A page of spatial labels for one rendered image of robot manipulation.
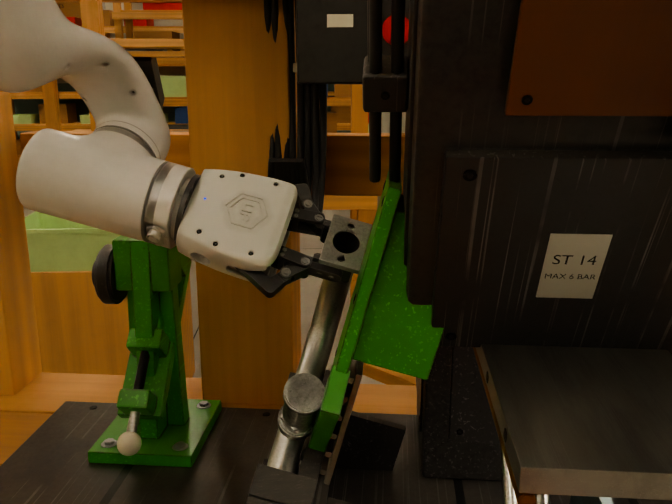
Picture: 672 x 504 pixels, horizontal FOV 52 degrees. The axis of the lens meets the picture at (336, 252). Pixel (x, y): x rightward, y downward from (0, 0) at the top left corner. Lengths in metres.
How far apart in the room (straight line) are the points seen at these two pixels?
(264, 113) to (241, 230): 0.32
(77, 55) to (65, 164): 0.11
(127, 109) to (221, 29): 0.25
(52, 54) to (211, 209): 0.19
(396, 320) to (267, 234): 0.15
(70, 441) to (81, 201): 0.39
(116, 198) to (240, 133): 0.31
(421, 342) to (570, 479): 0.21
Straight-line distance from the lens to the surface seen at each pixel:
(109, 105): 0.76
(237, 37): 0.95
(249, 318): 1.01
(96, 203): 0.69
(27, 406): 1.15
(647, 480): 0.47
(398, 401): 1.08
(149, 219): 0.68
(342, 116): 10.02
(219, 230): 0.66
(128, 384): 0.90
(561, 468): 0.46
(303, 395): 0.62
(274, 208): 0.67
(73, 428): 1.02
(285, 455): 0.71
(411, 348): 0.61
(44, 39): 0.64
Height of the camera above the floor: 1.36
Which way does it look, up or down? 14 degrees down
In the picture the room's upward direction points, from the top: straight up
